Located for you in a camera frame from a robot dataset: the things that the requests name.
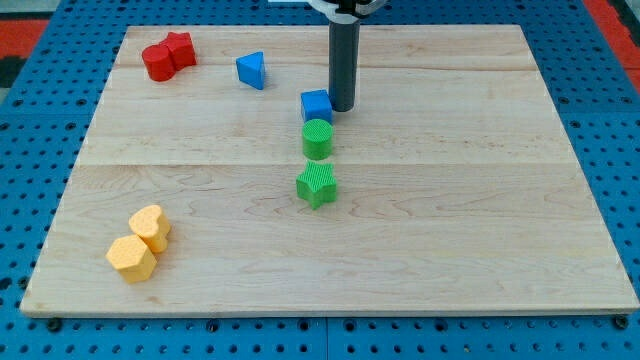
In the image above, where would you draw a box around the green cylinder block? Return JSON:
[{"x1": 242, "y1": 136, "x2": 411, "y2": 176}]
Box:
[{"x1": 302, "y1": 119, "x2": 333, "y2": 160}]

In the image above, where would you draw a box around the green star block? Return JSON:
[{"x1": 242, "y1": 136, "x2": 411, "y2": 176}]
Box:
[{"x1": 296, "y1": 161, "x2": 337, "y2": 209}]

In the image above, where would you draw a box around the blue cube block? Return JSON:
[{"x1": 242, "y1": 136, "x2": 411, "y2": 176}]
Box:
[{"x1": 300, "y1": 89, "x2": 333, "y2": 124}]

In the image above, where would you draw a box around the blue triangle block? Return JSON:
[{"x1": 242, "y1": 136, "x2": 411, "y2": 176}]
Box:
[{"x1": 236, "y1": 51, "x2": 265, "y2": 90}]

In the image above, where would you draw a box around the wooden board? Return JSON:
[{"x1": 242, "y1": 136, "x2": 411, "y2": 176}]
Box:
[{"x1": 20, "y1": 25, "x2": 639, "y2": 318}]

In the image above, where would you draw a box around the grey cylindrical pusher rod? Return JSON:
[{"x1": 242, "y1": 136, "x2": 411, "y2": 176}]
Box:
[{"x1": 329, "y1": 21, "x2": 360, "y2": 112}]

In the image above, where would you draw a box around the yellow heart block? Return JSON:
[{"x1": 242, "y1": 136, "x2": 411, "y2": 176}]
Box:
[{"x1": 128, "y1": 204, "x2": 171, "y2": 253}]

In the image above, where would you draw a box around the red star block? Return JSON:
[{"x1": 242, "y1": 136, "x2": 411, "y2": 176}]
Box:
[{"x1": 160, "y1": 32, "x2": 197, "y2": 71}]

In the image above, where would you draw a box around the red cylinder block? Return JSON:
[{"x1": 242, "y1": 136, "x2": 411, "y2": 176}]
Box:
[{"x1": 142, "y1": 44, "x2": 176, "y2": 82}]

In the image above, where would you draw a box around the yellow hexagon block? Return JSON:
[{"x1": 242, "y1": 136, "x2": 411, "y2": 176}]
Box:
[{"x1": 105, "y1": 235, "x2": 157, "y2": 283}]

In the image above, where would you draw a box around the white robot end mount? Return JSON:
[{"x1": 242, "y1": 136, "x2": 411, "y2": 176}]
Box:
[{"x1": 307, "y1": 0, "x2": 387, "y2": 24}]

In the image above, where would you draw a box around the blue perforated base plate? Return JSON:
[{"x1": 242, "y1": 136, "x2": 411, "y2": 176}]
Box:
[{"x1": 1, "y1": 1, "x2": 639, "y2": 359}]

